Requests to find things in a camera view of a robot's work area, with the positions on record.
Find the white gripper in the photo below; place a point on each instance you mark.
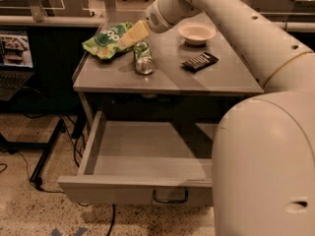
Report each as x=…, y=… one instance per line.
x=157, y=16

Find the green rice chip bag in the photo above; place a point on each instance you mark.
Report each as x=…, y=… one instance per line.
x=104, y=44

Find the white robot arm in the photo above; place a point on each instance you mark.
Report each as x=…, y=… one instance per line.
x=264, y=147

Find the grey open drawer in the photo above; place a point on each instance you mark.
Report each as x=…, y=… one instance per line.
x=124, y=161

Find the green soda can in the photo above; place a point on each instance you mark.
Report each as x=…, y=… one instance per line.
x=143, y=59

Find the white paper bowl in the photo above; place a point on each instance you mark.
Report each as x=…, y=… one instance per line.
x=196, y=33

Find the grey metal table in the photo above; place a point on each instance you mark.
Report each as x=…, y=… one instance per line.
x=170, y=93

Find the laptop computer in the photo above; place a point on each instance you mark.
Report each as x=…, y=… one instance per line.
x=16, y=65

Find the black laptop stand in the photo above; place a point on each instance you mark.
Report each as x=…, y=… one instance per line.
x=45, y=148

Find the black drawer handle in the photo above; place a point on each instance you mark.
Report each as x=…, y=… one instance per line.
x=168, y=197

